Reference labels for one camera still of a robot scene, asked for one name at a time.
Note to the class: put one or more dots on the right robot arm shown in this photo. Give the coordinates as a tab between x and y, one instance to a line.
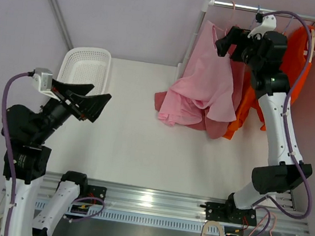
286	168

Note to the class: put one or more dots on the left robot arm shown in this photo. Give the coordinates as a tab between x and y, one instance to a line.
26	157

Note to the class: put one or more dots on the aluminium mounting rail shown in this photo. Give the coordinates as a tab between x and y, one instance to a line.
174	211

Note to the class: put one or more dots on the pink wire hanger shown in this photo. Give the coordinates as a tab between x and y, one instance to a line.
232	21

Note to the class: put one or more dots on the orange t shirt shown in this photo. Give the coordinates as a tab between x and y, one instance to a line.
248	101
294	60

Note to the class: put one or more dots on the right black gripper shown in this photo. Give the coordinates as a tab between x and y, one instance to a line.
235	36

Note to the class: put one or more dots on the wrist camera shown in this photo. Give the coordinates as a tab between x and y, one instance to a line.
268	23
42	80

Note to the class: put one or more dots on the metal clothes rack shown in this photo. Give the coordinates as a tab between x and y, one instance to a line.
210	3

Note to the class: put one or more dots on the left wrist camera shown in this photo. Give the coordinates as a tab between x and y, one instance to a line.
42	80

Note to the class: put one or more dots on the light pink t shirt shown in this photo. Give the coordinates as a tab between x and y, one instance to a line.
202	80

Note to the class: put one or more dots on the lavender blue wire hanger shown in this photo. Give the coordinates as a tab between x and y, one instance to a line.
286	28

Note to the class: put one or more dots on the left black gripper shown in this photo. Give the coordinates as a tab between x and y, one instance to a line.
89	106

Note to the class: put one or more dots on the white perforated plastic basket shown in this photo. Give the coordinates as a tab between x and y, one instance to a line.
87	65

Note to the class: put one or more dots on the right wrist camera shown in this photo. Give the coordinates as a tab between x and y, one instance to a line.
268	23

